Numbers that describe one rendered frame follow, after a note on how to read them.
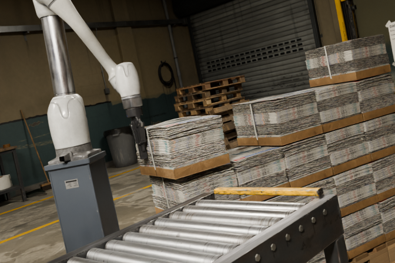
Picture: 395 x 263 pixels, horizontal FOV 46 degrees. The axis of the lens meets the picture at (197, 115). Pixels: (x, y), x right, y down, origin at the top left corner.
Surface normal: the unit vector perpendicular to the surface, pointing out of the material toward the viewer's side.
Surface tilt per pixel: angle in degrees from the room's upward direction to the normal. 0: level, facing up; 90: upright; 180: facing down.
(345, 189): 90
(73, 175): 90
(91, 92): 90
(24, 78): 90
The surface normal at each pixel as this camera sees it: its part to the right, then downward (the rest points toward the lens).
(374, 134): 0.48, -0.05
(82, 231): -0.15, 0.08
